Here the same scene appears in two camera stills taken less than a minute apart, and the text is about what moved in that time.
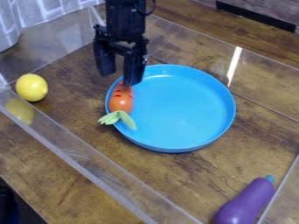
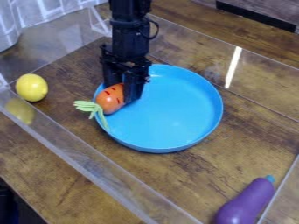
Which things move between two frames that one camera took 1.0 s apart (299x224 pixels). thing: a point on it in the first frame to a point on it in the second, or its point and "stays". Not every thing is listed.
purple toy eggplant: [246, 207] stays
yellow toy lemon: [33, 87] stays
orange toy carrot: [121, 104] to [109, 99]
